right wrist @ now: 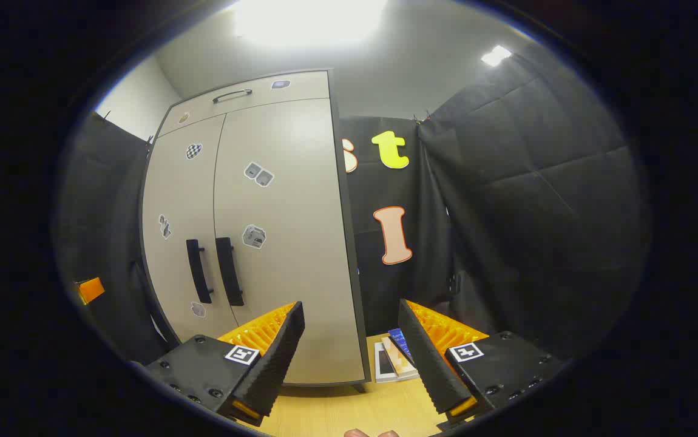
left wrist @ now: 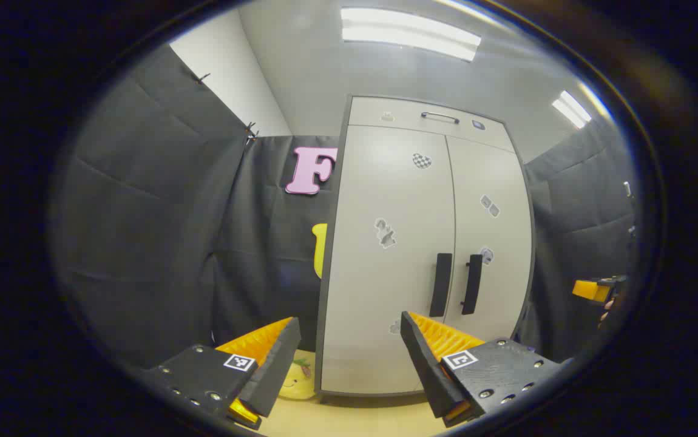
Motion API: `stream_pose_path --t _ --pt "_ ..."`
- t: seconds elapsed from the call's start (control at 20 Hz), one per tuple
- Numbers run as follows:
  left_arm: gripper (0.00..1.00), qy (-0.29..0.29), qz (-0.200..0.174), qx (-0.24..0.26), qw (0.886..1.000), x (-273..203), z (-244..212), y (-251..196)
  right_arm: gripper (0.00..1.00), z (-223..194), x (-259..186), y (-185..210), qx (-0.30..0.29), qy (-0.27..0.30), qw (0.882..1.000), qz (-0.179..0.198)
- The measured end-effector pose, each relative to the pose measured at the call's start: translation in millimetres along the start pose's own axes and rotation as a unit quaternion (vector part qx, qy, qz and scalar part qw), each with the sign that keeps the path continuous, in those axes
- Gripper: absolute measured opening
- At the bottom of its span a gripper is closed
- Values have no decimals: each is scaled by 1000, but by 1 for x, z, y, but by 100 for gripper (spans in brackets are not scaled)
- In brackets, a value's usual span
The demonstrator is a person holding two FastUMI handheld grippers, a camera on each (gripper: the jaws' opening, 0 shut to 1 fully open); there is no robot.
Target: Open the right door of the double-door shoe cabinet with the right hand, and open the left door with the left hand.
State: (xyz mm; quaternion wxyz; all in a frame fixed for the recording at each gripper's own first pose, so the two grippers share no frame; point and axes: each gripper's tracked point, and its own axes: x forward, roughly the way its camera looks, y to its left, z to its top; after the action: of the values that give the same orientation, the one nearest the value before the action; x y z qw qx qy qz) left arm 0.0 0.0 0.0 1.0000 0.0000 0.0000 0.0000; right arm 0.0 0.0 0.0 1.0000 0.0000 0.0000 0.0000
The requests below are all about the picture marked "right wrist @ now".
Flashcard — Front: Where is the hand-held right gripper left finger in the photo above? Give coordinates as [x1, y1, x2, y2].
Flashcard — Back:
[146, 300, 305, 427]

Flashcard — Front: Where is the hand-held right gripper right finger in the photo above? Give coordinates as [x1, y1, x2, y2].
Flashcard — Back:
[398, 299, 568, 421]

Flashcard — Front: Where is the square stickers shoe cabinet door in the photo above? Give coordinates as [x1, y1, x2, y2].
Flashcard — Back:
[212, 97, 367, 386]

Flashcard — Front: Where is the checkered sticker shoe cabinet door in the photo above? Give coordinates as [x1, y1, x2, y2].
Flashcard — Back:
[141, 115, 240, 344]

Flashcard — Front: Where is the grey double-door shoe cabinet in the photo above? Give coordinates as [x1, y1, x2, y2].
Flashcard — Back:
[140, 69, 372, 392]

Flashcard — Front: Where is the black backdrop cloth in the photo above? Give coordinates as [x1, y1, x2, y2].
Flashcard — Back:
[55, 42, 650, 368]

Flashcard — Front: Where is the small ceiling light panel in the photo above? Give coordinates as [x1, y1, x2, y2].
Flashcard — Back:
[481, 45, 513, 67]

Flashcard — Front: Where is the cabinet drawer front with handle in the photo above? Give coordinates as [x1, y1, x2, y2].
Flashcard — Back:
[158, 70, 331, 137]

